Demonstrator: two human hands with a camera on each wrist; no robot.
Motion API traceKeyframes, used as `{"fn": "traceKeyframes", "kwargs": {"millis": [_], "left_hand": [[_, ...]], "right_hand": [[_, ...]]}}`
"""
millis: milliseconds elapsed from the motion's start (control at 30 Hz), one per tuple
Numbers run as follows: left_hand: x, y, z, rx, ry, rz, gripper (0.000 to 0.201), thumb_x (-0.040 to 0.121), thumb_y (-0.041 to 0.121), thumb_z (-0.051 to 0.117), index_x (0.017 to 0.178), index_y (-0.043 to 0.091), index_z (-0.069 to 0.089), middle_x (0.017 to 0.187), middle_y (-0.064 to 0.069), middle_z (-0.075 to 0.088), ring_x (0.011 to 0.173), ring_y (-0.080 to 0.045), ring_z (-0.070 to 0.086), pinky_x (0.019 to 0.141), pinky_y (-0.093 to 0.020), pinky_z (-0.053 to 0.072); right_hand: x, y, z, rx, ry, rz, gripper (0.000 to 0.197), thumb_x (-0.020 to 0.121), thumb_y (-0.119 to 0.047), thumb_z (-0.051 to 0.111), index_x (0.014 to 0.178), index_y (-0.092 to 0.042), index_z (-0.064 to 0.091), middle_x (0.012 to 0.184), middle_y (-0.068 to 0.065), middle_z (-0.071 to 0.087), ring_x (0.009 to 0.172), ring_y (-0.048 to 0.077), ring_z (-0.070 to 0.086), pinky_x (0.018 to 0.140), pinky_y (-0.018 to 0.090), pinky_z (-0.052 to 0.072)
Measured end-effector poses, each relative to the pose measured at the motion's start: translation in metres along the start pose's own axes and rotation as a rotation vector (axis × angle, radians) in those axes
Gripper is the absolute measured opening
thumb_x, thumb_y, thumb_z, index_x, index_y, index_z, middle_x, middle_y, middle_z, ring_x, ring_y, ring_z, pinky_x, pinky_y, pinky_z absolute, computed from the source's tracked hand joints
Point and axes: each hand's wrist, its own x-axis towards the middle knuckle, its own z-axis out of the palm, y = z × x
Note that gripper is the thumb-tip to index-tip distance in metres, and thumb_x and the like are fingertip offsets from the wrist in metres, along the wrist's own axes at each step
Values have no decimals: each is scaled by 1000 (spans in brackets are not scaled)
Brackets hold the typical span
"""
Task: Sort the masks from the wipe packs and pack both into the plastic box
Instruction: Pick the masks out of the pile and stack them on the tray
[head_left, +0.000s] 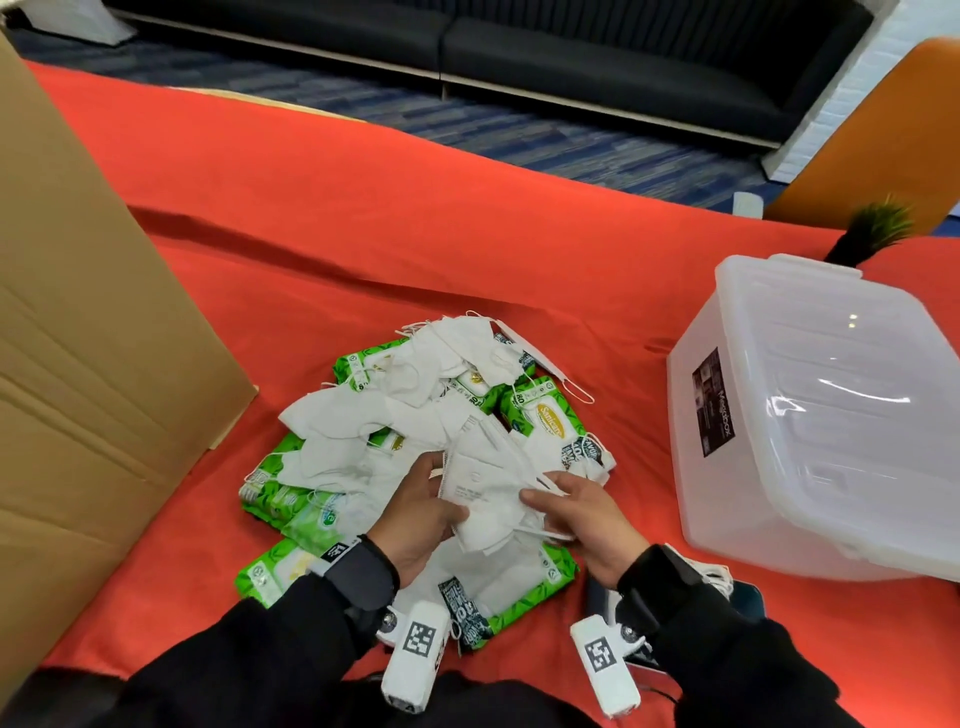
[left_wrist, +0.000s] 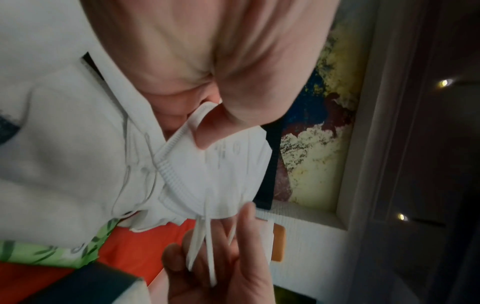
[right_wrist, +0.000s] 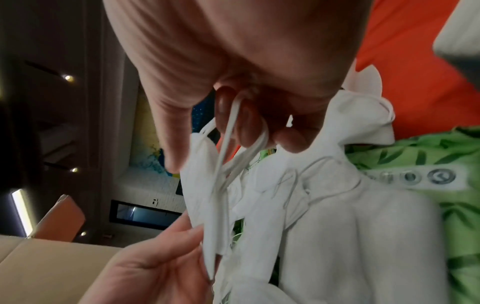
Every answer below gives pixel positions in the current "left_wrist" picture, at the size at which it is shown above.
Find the person's right hand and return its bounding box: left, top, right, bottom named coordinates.
left=161, top=202, right=277, bottom=304

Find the person's left hand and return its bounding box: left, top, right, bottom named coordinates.
left=79, top=0, right=341, bottom=151

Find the white face mask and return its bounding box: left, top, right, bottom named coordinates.
left=155, top=102, right=274, bottom=288

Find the orange cloth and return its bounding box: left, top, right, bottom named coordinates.
left=0, top=219, right=197, bottom=297

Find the dark blue box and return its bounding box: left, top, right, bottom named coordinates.
left=0, top=260, right=148, bottom=304

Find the green leaf patterned cloth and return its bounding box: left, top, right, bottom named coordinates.
left=0, top=217, right=122, bottom=268

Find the dark wooden cabinet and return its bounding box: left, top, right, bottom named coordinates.
left=346, top=0, right=480, bottom=304

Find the colourful painting in white frame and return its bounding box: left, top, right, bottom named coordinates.
left=262, top=0, right=426, bottom=230

